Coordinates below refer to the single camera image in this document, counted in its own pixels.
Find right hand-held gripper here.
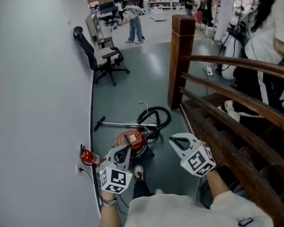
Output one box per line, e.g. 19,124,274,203
169,132,216,178

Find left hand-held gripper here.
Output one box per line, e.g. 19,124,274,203
99,145,133,195

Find red vacuum cleaner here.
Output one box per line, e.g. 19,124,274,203
115,129,156,160

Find person's right forearm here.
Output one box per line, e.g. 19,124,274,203
204,169,232,209

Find person's left forearm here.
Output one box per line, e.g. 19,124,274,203
99,189,122,227

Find metal vacuum wand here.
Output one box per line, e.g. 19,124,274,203
93,115,158,132

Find person's left shoe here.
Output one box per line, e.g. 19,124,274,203
134,164,145,182

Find wooden stair railing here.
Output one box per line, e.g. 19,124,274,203
178,54,284,227

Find person's black trousers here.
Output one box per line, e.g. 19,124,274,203
132,178,156,200

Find red fire extinguisher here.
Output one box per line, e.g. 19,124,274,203
80,144,104,167

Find grey wrist band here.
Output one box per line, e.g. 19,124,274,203
99,196,118,208

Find person's white shirt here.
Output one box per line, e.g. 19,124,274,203
124,190,275,227

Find white power strip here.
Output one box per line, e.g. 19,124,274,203
202,66,214,77

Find black shirt clip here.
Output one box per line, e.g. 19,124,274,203
238,217,254,227

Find white rounded machine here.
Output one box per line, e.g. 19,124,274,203
221,35,243,80

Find black office chair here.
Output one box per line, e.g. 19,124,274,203
73,26,131,87

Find red chair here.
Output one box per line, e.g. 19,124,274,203
194,10,204,29

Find white office desk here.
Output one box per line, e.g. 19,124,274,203
85,8,115,49

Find white floor platform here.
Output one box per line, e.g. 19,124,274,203
150,14,168,22

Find black computer monitors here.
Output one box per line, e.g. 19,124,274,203
98,0,115,15

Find black vacuum hose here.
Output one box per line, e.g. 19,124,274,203
136,106,172,141

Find black plug cable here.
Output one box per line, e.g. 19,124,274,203
78,167,97,186

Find white power cord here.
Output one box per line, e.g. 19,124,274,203
123,100,158,144

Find wooden newel post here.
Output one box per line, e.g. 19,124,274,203
167,14,196,111

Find black camera tripod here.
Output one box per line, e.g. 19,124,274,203
217,20,249,56

